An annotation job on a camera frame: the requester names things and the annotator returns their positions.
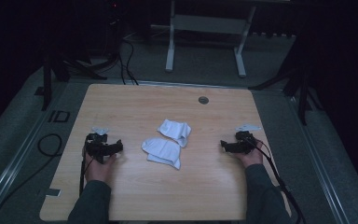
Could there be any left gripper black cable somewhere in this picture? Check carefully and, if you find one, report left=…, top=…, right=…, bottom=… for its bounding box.
left=78, top=145, right=90, bottom=198

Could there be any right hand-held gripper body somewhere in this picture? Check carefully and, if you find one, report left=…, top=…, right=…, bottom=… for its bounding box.
left=234, top=122, right=262, bottom=155

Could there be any black cables bundle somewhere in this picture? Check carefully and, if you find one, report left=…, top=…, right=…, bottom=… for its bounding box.
left=88, top=34, right=140, bottom=86

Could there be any metal floor rail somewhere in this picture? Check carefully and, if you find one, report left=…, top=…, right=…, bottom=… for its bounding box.
left=287, top=96, right=352, bottom=224
left=0, top=102, right=55, bottom=224

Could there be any black looped floor cable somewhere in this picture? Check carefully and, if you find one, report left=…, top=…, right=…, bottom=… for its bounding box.
left=0, top=133, right=63, bottom=224

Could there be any person's left hand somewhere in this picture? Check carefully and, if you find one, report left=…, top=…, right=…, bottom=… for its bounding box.
left=84, top=152, right=117, bottom=185

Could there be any white metal table frame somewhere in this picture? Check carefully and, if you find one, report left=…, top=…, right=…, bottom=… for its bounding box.
left=165, top=0, right=257, bottom=78

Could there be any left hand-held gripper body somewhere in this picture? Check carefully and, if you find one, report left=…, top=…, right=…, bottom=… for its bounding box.
left=84, top=125, right=117, bottom=165

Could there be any person's right hand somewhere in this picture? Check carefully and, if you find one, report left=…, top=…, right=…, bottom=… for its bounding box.
left=238, top=139, right=265, bottom=170

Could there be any black stand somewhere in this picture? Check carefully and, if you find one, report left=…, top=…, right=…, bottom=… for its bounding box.
left=34, top=52, right=108, bottom=112
left=248, top=55, right=324, bottom=126

